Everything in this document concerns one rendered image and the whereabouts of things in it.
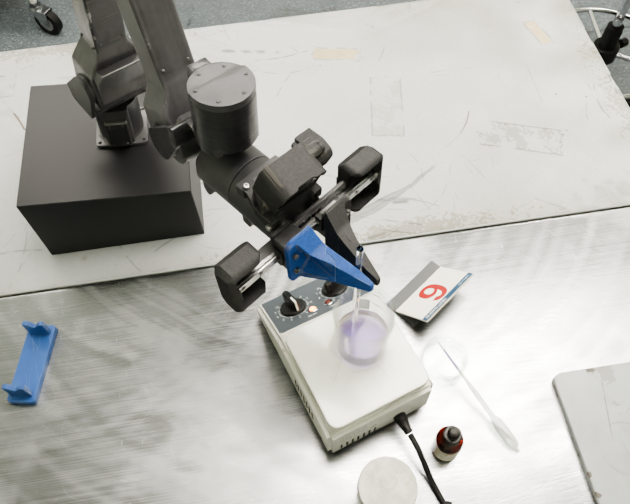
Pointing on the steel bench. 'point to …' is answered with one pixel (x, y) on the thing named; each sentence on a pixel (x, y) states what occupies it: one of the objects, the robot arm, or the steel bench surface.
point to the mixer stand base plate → (611, 428)
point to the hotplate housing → (334, 440)
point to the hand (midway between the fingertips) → (346, 260)
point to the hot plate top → (355, 387)
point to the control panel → (311, 293)
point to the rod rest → (32, 364)
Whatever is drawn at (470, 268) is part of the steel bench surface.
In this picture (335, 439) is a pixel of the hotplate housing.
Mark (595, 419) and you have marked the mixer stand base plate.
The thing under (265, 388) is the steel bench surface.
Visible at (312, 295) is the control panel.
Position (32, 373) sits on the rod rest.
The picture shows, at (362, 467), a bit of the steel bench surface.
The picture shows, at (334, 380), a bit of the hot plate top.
